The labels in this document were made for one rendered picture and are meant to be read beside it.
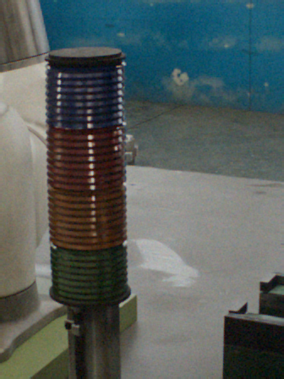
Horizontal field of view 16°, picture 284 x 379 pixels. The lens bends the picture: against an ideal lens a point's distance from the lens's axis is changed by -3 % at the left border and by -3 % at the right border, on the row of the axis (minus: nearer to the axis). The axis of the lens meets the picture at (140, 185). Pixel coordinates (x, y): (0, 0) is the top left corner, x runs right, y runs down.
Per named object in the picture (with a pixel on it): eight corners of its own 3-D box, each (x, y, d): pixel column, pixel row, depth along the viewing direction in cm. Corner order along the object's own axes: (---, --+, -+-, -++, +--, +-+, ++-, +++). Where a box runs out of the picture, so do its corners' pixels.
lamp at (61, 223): (141, 233, 78) (140, 176, 77) (103, 255, 73) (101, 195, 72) (73, 222, 81) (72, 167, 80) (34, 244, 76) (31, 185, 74)
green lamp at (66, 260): (141, 287, 79) (141, 233, 78) (105, 312, 74) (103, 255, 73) (75, 275, 82) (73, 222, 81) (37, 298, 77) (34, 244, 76)
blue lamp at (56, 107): (140, 117, 76) (139, 58, 75) (101, 133, 71) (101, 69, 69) (71, 111, 78) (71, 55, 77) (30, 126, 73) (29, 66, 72)
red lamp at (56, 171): (140, 176, 77) (140, 117, 76) (101, 195, 72) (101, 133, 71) (72, 167, 80) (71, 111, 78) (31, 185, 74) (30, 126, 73)
